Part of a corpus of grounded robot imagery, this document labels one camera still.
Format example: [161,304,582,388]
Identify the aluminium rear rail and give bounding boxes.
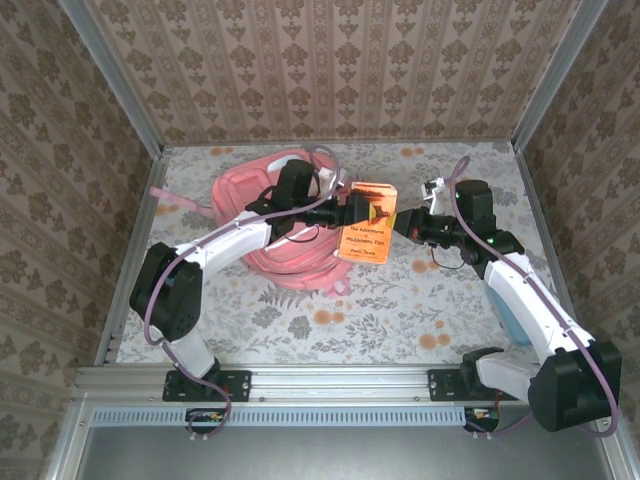
[162,138,517,148]

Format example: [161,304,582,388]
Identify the black connector box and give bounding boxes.
[463,405,502,434]
[185,407,228,435]

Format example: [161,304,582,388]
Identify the aluminium side rail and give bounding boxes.
[513,143,589,364]
[94,148,171,367]

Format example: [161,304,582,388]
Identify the floral tablecloth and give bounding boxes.
[114,141,581,366]

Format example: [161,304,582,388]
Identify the grey metal panel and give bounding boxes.
[47,403,624,480]

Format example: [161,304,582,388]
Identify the aluminium frame post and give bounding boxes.
[512,0,612,152]
[57,0,165,157]

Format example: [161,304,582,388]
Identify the orange paperback book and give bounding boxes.
[335,181,399,265]

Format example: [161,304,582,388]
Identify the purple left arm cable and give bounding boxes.
[143,144,344,444]

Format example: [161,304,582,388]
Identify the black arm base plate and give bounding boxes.
[162,369,253,403]
[427,368,522,403]

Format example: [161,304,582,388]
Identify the grey slotted cable duct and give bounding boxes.
[91,405,470,428]

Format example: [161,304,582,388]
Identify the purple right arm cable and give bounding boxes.
[445,155,622,440]

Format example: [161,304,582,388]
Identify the pink backpack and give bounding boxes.
[149,149,355,302]

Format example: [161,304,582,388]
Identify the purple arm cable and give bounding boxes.
[445,155,622,440]
[143,144,344,444]

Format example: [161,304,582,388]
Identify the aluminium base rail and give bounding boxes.
[73,363,610,402]

